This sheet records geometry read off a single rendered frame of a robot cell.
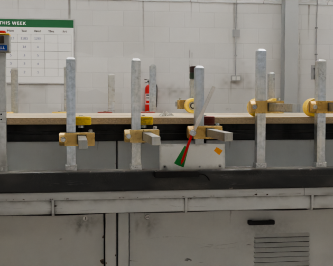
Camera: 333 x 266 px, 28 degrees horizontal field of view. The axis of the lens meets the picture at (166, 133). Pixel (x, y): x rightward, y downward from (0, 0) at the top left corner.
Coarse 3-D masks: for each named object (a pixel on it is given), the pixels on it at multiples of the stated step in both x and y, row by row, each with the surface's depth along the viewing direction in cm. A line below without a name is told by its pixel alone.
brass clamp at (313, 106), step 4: (308, 104) 269; (312, 104) 266; (316, 104) 266; (320, 104) 266; (324, 104) 266; (308, 108) 269; (312, 108) 266; (316, 108) 265; (320, 108) 266; (324, 108) 266; (312, 112) 267; (316, 112) 266; (320, 112) 266; (324, 112) 266; (328, 112) 267; (332, 112) 267
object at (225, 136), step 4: (208, 132) 256; (212, 132) 248; (216, 132) 242; (220, 132) 235; (224, 132) 230; (228, 132) 230; (232, 132) 230; (208, 136) 256; (212, 136) 248; (216, 136) 242; (220, 136) 235; (224, 136) 229; (228, 136) 230; (232, 136) 230; (224, 140) 229; (228, 140) 230; (232, 140) 230
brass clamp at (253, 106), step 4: (248, 104) 266; (252, 104) 262; (256, 104) 262; (260, 104) 263; (264, 104) 263; (268, 104) 263; (248, 108) 266; (252, 108) 262; (256, 108) 262; (260, 108) 263; (264, 108) 263; (268, 108) 263; (252, 112) 264; (256, 112) 262; (260, 112) 263; (264, 112) 263; (268, 112) 263; (272, 112) 263; (276, 112) 264; (280, 112) 264
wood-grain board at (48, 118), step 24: (24, 120) 266; (48, 120) 268; (96, 120) 270; (120, 120) 272; (168, 120) 274; (192, 120) 276; (216, 120) 277; (240, 120) 279; (288, 120) 282; (312, 120) 283
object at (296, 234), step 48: (48, 144) 274; (96, 144) 277; (144, 144) 279; (240, 144) 285; (288, 144) 288; (0, 240) 276; (48, 240) 279; (96, 240) 282; (144, 240) 285; (192, 240) 288; (240, 240) 291; (288, 240) 293
